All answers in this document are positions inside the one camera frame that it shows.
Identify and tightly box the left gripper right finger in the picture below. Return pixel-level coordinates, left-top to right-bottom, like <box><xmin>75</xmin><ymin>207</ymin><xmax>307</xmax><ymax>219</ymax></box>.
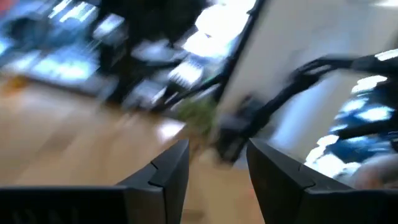
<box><xmin>247</xmin><ymin>138</ymin><xmax>398</xmax><ymax>224</ymax></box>

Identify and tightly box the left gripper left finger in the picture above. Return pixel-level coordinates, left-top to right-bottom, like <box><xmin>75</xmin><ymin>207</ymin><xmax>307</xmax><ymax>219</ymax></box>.
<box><xmin>0</xmin><ymin>139</ymin><xmax>191</xmax><ymax>224</ymax></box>

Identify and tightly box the artificial green plant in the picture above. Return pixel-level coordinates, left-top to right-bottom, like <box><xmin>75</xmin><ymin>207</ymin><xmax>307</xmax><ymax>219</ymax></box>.
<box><xmin>177</xmin><ymin>98</ymin><xmax>218</xmax><ymax>138</ymax></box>

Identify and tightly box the black aluminium table frame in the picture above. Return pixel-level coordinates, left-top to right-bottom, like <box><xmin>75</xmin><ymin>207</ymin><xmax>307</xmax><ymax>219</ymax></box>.
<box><xmin>214</xmin><ymin>0</ymin><xmax>268</xmax><ymax>103</ymax></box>

